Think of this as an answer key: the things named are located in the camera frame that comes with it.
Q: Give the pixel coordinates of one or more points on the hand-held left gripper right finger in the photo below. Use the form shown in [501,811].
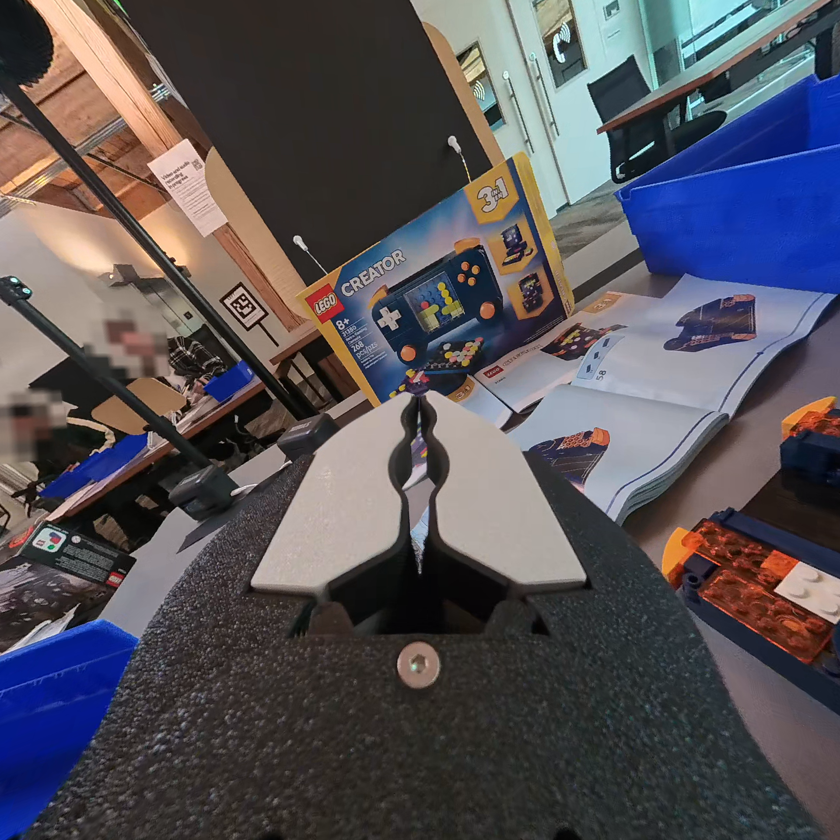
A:
[505,518]

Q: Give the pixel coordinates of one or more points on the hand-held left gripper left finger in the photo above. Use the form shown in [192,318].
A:
[334,512]

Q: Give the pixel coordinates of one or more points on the thick instruction booklet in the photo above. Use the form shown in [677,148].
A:
[656,420]

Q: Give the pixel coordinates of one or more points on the dark blue orange brick model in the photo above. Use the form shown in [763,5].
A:
[741,584]

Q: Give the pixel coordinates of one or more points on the computer cover instruction booklet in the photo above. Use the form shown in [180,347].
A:
[485,405]

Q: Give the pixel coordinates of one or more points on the arcade cover instruction booklet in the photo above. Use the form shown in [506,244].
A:
[525,387]

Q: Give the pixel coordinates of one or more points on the blue plastic bin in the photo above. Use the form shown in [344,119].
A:
[98,463]
[46,709]
[741,216]
[229,380]

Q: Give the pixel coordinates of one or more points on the black white marker sign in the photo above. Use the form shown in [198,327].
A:
[239,305]

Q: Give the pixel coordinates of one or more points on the blue yellow toy brick box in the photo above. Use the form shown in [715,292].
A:
[426,295]

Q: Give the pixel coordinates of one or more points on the white tipped thin rod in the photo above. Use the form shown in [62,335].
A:
[300,241]
[451,141]

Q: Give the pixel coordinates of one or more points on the black toy brick box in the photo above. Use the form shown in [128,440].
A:
[65,577]

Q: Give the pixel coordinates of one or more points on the white paper notice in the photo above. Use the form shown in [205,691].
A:
[187,184]

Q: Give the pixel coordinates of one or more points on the black backdrop panel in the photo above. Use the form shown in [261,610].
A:
[295,131]

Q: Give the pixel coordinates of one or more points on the black office chair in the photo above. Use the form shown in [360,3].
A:
[630,111]

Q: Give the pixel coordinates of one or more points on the wooden office desk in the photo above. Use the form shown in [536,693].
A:
[709,72]

